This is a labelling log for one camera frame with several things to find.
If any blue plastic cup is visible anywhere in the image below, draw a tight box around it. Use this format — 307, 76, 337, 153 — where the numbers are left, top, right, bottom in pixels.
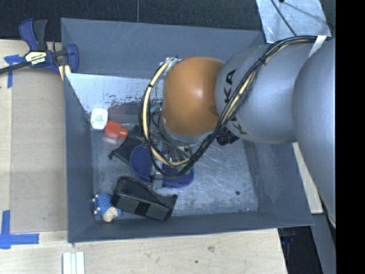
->
129, 144, 196, 189

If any black flat pouch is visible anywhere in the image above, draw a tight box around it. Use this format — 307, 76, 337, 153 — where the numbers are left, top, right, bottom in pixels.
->
108, 124, 149, 166

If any grey metal bin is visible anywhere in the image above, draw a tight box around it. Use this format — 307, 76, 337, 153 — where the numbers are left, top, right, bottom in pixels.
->
59, 17, 315, 244

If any white small packet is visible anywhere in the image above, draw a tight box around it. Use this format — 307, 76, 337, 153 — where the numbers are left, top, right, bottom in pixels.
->
90, 107, 110, 131

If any blue toy hedgehog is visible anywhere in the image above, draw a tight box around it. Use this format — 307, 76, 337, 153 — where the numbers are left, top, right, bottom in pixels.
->
91, 192, 124, 223

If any pale brown flat board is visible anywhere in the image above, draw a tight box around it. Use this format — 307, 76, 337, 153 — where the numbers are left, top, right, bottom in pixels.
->
9, 67, 69, 234

